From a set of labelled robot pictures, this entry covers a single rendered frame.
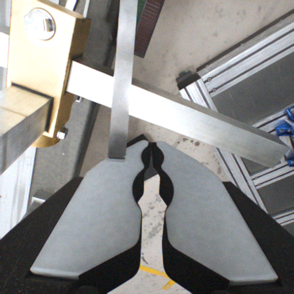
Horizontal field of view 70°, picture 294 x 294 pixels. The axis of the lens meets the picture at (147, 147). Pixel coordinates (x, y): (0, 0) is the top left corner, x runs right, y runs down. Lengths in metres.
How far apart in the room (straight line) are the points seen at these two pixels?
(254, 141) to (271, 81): 0.70
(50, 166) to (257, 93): 0.77
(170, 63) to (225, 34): 0.25
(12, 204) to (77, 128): 0.36
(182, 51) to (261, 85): 0.36
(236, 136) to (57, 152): 0.30
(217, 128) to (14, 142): 0.18
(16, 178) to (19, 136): 0.43
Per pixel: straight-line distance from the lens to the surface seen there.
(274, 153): 0.27
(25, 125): 0.18
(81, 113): 0.36
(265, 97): 0.95
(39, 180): 0.46
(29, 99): 0.21
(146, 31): 0.32
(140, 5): 0.32
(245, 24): 1.09
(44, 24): 0.20
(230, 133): 0.24
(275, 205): 1.31
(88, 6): 0.23
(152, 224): 1.58
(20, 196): 0.64
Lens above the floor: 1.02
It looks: 60 degrees down
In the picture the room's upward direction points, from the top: 178 degrees counter-clockwise
